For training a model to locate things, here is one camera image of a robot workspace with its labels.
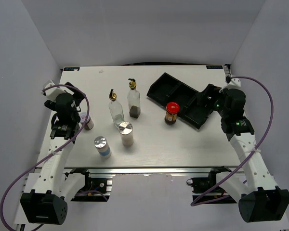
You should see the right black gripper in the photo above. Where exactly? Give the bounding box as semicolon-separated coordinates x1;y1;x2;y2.
196;84;228;118

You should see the red lid sauce jar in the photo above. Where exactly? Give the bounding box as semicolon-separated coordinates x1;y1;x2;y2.
164;102;180;125

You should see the white lid spice jar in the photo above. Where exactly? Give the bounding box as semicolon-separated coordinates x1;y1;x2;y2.
79;112;94;130

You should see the glass oil bottle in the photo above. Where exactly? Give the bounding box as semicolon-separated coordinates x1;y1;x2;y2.
108;89;124;128

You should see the blue label metal-lid jar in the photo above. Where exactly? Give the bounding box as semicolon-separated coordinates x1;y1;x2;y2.
94;136;112;158

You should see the glass bottle dark sauce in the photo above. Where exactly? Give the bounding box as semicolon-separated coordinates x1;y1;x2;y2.
127;78;141;118

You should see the white-filled metal-lid jar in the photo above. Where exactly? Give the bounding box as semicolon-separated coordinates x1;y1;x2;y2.
118;121;134;146

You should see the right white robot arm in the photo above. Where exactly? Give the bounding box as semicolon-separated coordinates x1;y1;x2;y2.
191;84;289;223

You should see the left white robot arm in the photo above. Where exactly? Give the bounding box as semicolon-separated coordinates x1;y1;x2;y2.
20;80;92;225

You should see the black compartment tray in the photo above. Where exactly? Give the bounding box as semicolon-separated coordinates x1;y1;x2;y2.
147;73;213;129

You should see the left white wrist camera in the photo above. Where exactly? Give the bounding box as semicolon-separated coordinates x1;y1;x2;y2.
41;80;65;102

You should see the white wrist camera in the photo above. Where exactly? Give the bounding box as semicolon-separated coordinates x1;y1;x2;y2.
219;76;241;93
41;80;65;102

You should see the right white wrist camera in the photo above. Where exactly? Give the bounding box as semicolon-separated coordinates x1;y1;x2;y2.
219;76;241;93

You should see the aluminium table frame rail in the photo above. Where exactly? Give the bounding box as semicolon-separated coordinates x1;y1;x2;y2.
36;166;246;175

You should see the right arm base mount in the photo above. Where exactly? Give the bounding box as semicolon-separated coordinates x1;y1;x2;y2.
186;166;235;204

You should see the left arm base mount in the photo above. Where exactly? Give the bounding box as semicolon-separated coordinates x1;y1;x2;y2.
64;168;111;202

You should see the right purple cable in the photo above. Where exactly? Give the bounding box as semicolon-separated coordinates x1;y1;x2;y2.
190;76;275;207

